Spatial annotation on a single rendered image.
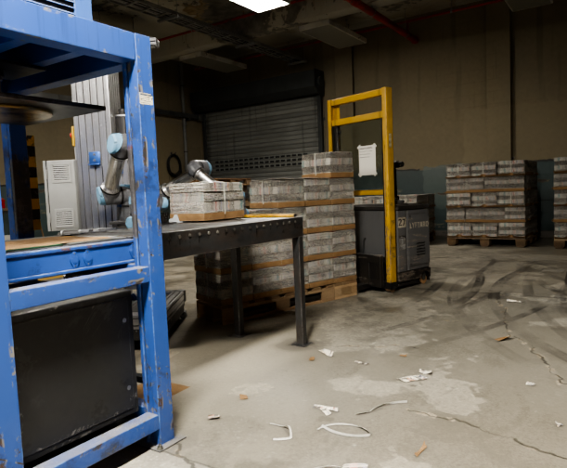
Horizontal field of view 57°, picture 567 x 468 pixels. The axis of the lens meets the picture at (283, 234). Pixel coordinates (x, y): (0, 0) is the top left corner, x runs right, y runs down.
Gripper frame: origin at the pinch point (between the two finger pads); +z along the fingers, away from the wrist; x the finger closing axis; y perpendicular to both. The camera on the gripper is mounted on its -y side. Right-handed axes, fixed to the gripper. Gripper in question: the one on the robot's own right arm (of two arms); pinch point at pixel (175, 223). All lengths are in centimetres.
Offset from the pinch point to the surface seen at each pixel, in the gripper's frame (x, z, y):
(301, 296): -62, 42, -49
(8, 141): 6, -96, 44
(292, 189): -4, 129, 18
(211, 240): -63, -39, -6
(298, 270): -61, 41, -33
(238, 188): -24.7, 31.7, 19.8
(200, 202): -21.4, 0.3, 11.8
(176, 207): -1.4, 0.3, 9.4
